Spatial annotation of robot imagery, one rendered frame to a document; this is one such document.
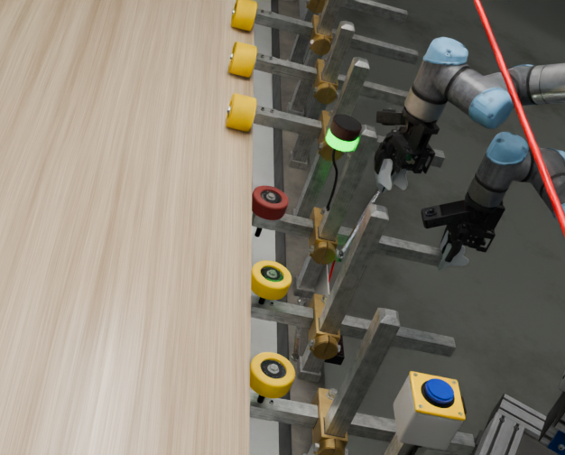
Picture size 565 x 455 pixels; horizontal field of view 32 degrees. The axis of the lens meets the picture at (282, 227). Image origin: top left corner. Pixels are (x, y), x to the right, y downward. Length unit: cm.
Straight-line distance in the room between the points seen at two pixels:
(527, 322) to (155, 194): 196
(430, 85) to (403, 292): 169
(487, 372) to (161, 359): 186
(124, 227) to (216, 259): 19
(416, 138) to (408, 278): 167
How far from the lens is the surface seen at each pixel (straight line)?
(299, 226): 213
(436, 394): 133
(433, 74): 189
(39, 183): 198
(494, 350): 347
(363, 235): 178
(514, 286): 380
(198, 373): 168
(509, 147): 206
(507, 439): 286
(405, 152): 195
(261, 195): 210
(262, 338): 219
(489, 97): 185
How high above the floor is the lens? 211
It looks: 36 degrees down
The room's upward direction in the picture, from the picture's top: 21 degrees clockwise
